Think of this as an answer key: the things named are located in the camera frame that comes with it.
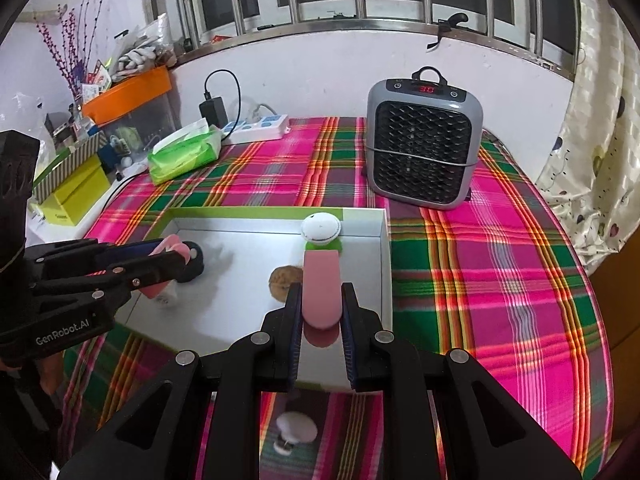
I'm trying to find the grey space heater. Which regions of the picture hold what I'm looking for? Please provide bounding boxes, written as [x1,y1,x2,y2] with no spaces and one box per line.
[362,66,485,211]

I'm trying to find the green cardboard box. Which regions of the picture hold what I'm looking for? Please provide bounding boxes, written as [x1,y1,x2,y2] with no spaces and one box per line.
[112,206,393,393]

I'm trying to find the pink plaid tablecloth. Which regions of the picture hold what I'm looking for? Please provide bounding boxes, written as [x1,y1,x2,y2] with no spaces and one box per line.
[55,116,613,480]

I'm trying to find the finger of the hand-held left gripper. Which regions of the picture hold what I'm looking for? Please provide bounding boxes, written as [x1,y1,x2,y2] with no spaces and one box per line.
[25,239,167,268]
[30,251,187,313]

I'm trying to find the black charger cable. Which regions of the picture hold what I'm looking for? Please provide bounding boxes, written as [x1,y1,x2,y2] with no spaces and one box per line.
[204,69,242,121]

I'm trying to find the cream patterned curtain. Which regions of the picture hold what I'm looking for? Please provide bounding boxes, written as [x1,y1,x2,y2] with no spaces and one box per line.
[535,0,640,276]

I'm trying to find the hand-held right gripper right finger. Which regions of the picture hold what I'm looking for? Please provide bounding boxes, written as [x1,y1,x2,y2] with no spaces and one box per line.
[341,282,583,480]

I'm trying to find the small white dome knob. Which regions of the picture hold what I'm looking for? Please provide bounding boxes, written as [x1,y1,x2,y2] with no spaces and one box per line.
[272,411,319,457]

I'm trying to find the black charger plug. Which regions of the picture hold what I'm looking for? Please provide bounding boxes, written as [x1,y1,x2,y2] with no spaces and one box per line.
[199,97,229,128]

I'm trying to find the clear plastic bag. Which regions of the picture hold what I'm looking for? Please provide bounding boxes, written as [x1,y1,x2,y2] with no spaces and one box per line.
[0,92,51,136]

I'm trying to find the white power strip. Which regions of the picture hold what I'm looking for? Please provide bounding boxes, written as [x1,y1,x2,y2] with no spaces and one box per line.
[220,105,291,146]

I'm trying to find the pink clamp clip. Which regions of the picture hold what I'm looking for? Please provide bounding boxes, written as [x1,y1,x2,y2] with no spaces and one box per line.
[301,251,343,348]

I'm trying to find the black disc holder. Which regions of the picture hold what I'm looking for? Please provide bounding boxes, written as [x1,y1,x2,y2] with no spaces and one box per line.
[177,242,206,286]

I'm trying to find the yellow cardboard box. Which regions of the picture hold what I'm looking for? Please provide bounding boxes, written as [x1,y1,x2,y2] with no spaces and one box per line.
[37,155,112,227]

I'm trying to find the steel window railing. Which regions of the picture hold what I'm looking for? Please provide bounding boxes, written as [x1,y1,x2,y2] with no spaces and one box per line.
[142,0,583,81]

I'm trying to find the purple decorative branches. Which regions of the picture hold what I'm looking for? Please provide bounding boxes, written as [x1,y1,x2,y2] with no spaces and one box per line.
[35,0,121,106]

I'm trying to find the pink loop clip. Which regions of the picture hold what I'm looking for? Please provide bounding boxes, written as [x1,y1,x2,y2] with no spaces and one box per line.
[135,234,201,306]

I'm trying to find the thin black cable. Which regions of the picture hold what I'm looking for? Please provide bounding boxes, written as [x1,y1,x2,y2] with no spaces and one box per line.
[100,172,151,211]

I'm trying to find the orange-lidded clear storage bin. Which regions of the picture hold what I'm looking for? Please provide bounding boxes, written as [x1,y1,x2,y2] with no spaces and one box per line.
[81,66,181,161]

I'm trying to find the green tissue pack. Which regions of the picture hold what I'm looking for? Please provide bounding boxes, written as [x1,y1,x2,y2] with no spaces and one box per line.
[147,117,222,185]

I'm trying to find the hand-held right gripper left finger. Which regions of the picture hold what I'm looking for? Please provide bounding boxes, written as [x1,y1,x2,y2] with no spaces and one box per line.
[57,282,303,480]

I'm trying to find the grey zigzag striped box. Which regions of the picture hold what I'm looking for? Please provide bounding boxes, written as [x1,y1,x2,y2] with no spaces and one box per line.
[32,132,108,203]

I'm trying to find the pile of bags and packets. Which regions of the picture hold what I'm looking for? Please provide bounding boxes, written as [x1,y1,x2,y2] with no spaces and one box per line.
[82,12,178,98]

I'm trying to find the black hooked handle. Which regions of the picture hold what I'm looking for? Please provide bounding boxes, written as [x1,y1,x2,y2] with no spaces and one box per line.
[425,12,469,53]

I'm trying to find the brown walnut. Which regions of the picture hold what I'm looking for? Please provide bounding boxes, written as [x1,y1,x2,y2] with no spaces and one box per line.
[269,266,304,302]

